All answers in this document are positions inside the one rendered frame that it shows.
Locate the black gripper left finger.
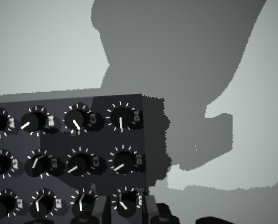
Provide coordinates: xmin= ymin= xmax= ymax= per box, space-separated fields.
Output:
xmin=24 ymin=196 xmax=111 ymax=224

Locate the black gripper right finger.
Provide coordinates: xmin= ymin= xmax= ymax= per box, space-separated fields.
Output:
xmin=142 ymin=195 xmax=234 ymax=224

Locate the black knob box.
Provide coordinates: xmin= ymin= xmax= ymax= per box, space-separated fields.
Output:
xmin=0 ymin=94 xmax=147 ymax=224

